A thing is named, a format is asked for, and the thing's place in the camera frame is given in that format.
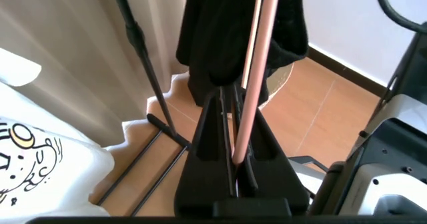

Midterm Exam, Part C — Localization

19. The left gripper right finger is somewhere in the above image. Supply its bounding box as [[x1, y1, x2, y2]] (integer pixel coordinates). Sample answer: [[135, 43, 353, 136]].
[[232, 83, 311, 215]]

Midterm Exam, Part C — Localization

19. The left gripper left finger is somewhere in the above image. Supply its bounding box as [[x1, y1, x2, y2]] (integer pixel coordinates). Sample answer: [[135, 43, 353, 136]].
[[173, 86, 235, 217]]

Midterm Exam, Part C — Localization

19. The pink clothes hanger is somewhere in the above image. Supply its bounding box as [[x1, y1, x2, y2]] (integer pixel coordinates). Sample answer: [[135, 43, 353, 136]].
[[231, 0, 283, 167]]

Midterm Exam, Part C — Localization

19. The black clothes rack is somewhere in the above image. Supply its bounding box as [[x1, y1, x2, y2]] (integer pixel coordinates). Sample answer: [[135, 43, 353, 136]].
[[96, 0, 193, 217]]

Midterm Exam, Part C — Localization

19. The black cable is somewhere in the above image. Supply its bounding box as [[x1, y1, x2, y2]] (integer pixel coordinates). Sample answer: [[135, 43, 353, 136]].
[[375, 0, 427, 35]]

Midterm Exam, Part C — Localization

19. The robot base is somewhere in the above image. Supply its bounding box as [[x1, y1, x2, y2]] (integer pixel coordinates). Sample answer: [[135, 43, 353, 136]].
[[288, 23, 427, 217]]

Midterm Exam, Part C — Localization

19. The black garment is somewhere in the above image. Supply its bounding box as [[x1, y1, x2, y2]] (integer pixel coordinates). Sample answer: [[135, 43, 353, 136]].
[[175, 0, 310, 107]]

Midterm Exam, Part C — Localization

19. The white laundry basket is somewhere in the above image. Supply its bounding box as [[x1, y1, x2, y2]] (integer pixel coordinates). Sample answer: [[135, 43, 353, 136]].
[[258, 62, 295, 110]]

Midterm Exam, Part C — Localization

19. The white printed shirt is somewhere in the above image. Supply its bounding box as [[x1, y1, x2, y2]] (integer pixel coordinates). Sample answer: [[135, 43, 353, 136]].
[[0, 47, 115, 223]]

